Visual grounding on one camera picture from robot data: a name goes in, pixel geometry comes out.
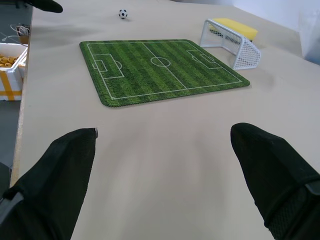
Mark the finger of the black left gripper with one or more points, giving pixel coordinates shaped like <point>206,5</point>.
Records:
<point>47,5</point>

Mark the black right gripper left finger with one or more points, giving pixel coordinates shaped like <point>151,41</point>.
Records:
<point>50,185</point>

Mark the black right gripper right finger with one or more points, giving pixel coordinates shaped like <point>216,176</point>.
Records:
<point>275,180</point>

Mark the small soccer ball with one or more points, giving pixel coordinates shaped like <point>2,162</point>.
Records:
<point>122,14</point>

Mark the green soccer field mat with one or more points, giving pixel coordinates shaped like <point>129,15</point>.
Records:
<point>160,71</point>

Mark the white foam box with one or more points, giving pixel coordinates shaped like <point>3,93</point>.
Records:
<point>10,72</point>

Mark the white miniature goal with net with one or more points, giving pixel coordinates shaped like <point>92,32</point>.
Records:
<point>235,42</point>

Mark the yellow sponge block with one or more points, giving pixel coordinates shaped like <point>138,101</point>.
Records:
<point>237,27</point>

